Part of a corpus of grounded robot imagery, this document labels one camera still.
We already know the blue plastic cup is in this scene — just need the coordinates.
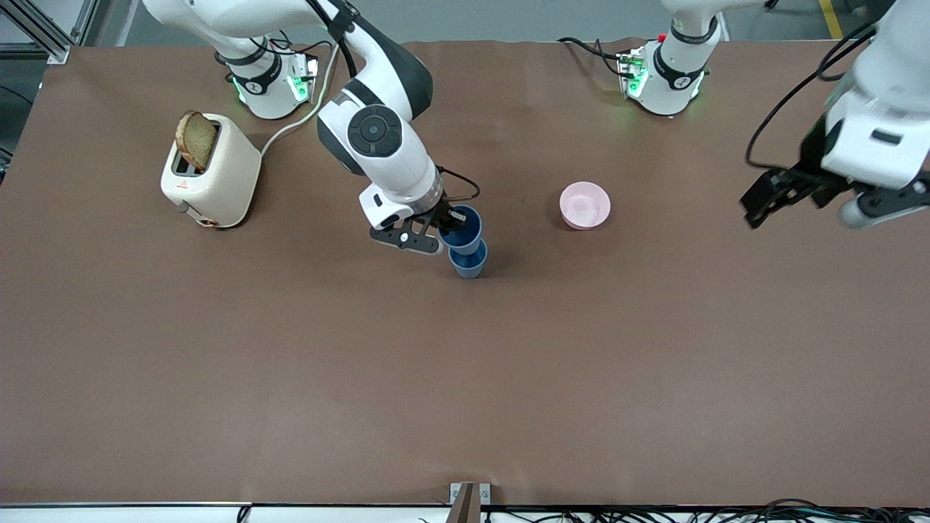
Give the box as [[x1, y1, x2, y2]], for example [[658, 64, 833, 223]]
[[437, 205, 484, 256], [448, 238, 489, 280]]

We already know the pink bowl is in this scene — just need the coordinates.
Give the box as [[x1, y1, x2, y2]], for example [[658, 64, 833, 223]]
[[559, 181, 612, 231]]

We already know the green-lit connector board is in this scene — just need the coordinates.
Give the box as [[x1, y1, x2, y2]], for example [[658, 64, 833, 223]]
[[288, 54, 320, 104], [617, 46, 647, 100]]

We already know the cream toaster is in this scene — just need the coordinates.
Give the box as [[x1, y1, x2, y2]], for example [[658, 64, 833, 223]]
[[160, 113, 262, 230]]

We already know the brown bread slice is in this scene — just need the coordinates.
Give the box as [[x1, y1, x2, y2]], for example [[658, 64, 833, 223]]
[[175, 110, 219, 172]]

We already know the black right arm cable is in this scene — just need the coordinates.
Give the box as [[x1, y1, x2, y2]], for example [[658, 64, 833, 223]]
[[434, 166, 482, 203]]

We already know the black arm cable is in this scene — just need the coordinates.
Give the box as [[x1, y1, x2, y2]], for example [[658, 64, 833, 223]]
[[434, 166, 482, 203], [745, 20, 877, 172]]

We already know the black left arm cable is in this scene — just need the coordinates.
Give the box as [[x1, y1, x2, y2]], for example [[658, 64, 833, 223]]
[[745, 20, 877, 172]]

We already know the white toaster power cable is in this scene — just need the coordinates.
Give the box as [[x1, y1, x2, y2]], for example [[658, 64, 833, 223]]
[[259, 44, 342, 158]]

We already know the black base cable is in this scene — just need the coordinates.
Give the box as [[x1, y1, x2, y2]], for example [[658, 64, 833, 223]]
[[557, 36, 627, 78]]

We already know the metal bracket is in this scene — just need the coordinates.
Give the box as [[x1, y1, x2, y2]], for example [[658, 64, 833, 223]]
[[449, 482, 491, 523]]

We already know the aluminium frame profile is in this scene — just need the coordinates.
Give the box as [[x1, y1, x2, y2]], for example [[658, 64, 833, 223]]
[[0, 0, 100, 65]]

